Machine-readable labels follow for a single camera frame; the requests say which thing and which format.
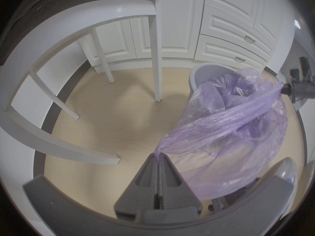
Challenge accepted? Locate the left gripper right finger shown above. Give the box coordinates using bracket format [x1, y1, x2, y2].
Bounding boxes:
[159, 155, 204, 219]

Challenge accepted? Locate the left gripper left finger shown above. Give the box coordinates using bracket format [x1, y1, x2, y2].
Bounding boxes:
[114, 153, 159, 219]

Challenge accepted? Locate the purple plastic bag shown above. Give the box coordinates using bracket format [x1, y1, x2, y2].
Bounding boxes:
[155, 67, 289, 201]

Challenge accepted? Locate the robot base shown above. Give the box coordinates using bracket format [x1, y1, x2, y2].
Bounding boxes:
[209, 157, 308, 221]

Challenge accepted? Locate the white trash bin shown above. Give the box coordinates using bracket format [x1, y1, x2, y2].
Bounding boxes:
[189, 63, 238, 100]

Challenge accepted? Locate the grey padded white chair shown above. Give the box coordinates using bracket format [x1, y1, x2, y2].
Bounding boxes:
[0, 0, 166, 167]

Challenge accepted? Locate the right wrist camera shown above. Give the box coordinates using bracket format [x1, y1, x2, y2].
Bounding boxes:
[290, 68, 301, 83]

